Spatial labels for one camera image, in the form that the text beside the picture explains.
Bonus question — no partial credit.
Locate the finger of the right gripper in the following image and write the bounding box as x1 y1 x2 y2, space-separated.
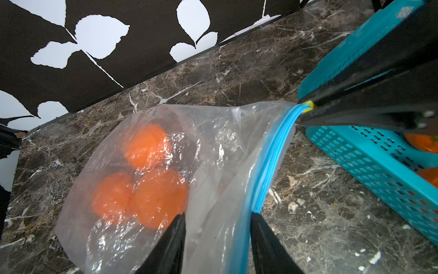
301 68 438 134
299 20 438 105

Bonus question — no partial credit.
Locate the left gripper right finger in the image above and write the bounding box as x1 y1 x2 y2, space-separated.
250 213 304 274

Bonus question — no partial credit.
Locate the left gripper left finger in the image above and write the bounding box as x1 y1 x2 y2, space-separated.
135 213 186 274

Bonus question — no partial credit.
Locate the orange taken from bag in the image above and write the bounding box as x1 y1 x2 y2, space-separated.
404 133 438 154

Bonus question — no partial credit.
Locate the clear zip-top bag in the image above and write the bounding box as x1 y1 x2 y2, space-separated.
55 100 311 274

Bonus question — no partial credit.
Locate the bag orange top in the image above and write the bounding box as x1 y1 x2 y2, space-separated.
124 123 172 170

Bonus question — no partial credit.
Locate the far bag orange right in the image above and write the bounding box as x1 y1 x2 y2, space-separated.
130 168 189 229

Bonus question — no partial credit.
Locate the far bag orange bottom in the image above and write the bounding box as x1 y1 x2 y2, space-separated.
91 172 134 224

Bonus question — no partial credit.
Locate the teal plastic basket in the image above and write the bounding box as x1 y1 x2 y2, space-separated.
298 1 438 243

